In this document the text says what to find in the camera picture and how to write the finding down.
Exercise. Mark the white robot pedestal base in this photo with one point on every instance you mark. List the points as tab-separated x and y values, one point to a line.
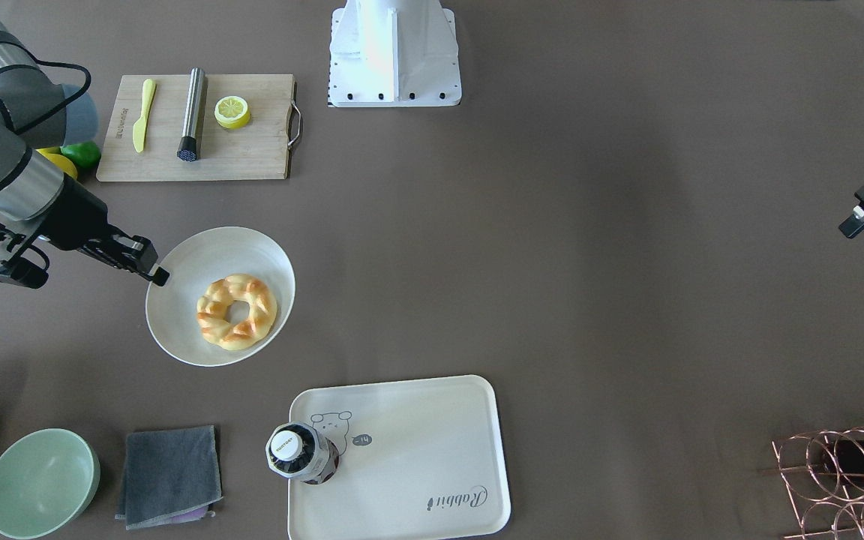
393	54

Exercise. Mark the copper wire bottle rack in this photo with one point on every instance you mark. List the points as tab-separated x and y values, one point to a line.
823	476

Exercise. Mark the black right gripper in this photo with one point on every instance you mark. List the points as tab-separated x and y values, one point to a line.
74	218

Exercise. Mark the white round plate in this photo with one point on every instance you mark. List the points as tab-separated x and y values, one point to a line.
193	265

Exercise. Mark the steel cylinder tool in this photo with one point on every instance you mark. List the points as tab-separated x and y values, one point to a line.
189	146

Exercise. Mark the green lime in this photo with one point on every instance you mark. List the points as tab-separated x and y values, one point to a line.
85	155

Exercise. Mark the twisted glazed donut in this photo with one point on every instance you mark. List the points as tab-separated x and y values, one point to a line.
236	312

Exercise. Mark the mint green bowl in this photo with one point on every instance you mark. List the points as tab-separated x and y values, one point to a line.
47	479

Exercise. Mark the grey folded cloth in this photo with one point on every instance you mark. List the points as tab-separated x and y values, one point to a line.
169	477

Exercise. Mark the yellow plastic knife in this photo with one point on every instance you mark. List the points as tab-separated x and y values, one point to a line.
139	131

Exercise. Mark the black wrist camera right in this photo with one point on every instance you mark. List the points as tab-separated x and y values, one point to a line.
17	236

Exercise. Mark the cream rectangular tray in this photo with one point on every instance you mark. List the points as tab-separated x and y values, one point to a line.
419	459

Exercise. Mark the wooden cutting board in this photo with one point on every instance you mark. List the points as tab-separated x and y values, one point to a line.
261	150

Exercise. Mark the yellow lemon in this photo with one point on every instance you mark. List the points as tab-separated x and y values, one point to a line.
55	156

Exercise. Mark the half lemon slice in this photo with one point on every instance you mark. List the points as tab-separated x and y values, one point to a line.
232	112

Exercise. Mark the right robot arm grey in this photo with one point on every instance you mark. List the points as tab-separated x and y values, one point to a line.
38	200

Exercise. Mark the brown drink bottle on tray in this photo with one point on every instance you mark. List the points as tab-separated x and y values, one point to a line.
300	453

